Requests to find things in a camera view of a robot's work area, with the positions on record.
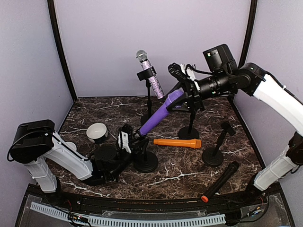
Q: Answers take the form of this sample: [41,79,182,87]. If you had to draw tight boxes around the black stand ring clip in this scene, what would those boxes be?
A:
[134,137,158,173]

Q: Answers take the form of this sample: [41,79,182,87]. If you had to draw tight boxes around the purple toy microphone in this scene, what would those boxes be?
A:
[139,90,184,137]

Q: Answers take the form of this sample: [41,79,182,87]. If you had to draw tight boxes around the small black stand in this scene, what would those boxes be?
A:
[178,113,199,140]
[202,122,236,167]

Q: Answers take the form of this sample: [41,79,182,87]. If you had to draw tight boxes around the tall stand large clip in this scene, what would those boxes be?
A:
[137,66,156,126]

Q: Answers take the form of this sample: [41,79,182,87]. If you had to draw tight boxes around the orange toy microphone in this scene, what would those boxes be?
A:
[153,139,202,149]

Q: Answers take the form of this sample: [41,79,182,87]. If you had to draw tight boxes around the glitter microphone silver head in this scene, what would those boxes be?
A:
[136,50,164,99]

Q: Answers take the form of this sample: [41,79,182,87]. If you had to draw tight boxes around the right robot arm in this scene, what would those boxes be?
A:
[167,44,303,202]

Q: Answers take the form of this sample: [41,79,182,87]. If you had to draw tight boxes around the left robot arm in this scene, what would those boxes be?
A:
[7,120,158,194]

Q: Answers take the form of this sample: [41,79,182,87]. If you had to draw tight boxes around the white bowl black rim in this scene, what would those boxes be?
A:
[86,123,108,144]

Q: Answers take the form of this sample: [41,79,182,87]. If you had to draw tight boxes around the white cup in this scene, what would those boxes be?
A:
[65,142,77,151]

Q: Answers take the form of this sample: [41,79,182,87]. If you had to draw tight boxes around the black microphone orange cap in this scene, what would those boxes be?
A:
[201,161,239,203]

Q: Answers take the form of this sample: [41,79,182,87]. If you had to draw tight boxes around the right black corner post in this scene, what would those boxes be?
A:
[238,0,258,68]

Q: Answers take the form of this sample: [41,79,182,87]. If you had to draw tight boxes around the black corner post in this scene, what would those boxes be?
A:
[47,0,78,102]
[238,0,258,68]

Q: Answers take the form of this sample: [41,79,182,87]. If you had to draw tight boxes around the black table front rail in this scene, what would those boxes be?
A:
[26,182,282,215]

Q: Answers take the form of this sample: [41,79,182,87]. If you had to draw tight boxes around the white cable duct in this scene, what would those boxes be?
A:
[30,202,226,227]

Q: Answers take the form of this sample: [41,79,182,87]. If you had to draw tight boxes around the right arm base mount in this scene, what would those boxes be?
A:
[243,179,264,205]

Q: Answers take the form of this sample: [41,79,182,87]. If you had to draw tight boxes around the left black corner post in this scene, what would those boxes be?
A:
[47,0,78,102]

